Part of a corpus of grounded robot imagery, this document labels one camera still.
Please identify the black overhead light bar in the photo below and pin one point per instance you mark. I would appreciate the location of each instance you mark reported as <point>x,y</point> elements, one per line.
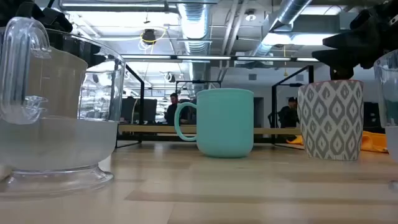
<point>217,58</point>

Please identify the silver ventilation duct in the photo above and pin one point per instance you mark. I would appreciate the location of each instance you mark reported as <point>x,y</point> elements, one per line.
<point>280,18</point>
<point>196,28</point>

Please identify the clear glass mug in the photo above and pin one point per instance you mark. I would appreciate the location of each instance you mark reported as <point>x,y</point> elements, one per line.
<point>62,146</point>
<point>390,93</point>

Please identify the grey white patterned cup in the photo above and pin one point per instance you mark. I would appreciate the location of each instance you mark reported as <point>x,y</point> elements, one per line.
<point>331,121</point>

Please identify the black metal table frame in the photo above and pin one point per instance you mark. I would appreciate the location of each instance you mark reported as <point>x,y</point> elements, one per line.
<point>155,138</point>

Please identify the black background monitor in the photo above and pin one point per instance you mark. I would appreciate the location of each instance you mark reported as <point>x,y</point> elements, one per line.
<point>149,110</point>

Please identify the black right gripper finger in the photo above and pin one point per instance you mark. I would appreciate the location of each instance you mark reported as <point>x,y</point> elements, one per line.
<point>348,40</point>
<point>339,59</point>

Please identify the orange cloth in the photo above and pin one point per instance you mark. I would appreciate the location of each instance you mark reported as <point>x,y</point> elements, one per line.
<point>373,141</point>

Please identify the person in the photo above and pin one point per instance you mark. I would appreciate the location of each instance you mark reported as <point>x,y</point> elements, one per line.
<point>171,113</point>
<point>288,115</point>

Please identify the black hanging ceiling device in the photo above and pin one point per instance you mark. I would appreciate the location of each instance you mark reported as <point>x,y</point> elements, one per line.
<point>149,35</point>

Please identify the teal mug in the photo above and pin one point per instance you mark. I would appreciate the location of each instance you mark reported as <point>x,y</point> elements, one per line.
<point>225,124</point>

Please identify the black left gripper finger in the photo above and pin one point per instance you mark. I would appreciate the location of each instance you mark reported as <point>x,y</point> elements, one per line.
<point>93,57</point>
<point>66,42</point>

